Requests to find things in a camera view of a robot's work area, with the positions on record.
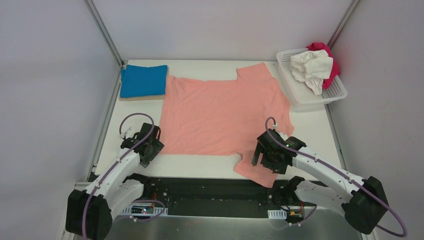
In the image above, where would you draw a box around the crumpled white t shirt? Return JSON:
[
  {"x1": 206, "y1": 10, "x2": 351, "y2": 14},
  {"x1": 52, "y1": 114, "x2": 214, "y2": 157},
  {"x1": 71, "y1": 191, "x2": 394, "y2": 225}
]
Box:
[{"x1": 289, "y1": 49, "x2": 334, "y2": 96}]

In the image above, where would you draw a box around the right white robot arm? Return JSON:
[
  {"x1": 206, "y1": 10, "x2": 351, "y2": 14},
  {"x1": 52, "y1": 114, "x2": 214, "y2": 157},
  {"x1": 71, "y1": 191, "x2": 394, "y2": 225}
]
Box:
[{"x1": 251, "y1": 129, "x2": 388, "y2": 235}]

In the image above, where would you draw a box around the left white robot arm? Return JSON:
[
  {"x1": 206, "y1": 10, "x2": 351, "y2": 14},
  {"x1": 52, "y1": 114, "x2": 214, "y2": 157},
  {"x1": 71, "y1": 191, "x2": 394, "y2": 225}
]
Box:
[{"x1": 65, "y1": 123, "x2": 164, "y2": 240}]

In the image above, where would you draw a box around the left electronics board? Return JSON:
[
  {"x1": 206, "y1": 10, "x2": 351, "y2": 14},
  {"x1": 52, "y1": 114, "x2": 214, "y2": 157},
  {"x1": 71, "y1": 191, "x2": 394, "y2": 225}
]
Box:
[{"x1": 131, "y1": 205, "x2": 154, "y2": 215}]

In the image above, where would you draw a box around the electronics board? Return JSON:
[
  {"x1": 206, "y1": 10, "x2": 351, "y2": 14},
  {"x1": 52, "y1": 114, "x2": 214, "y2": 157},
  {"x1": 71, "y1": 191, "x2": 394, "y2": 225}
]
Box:
[
  {"x1": 131, "y1": 205, "x2": 154, "y2": 215},
  {"x1": 285, "y1": 206, "x2": 305, "y2": 224}
]

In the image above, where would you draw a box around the right electronics board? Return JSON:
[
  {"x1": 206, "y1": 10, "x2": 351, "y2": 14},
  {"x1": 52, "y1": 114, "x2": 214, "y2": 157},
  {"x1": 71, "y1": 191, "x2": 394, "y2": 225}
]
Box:
[{"x1": 285, "y1": 206, "x2": 305, "y2": 224}]

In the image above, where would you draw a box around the magenta red t shirt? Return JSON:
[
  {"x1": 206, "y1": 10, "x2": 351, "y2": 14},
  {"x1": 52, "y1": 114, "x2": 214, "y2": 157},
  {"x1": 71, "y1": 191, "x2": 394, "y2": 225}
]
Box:
[{"x1": 306, "y1": 42, "x2": 340, "y2": 90}]

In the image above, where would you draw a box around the white plastic basket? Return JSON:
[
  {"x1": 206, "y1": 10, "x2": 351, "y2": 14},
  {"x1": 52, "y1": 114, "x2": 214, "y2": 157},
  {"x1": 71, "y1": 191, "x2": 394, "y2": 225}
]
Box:
[{"x1": 276, "y1": 48, "x2": 348, "y2": 108}]

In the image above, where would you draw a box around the aluminium frame rail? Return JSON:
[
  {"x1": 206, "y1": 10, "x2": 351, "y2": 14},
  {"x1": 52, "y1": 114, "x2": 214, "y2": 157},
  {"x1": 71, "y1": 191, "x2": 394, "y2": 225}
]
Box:
[{"x1": 84, "y1": 0, "x2": 125, "y2": 68}]

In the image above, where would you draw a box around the folded blue t shirt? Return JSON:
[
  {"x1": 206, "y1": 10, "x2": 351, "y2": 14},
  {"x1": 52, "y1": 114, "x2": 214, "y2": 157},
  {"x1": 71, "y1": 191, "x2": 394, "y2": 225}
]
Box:
[{"x1": 119, "y1": 64, "x2": 169, "y2": 99}]

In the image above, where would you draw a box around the salmon pink t shirt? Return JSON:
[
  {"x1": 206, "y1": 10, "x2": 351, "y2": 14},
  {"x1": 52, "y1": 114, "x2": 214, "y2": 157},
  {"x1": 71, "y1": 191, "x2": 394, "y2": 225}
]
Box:
[{"x1": 159, "y1": 63, "x2": 295, "y2": 188}]

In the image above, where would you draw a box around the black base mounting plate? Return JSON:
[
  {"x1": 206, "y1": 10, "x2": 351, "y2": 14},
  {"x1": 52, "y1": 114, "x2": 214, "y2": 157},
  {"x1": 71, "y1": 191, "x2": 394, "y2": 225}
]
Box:
[{"x1": 139, "y1": 177, "x2": 302, "y2": 219}]

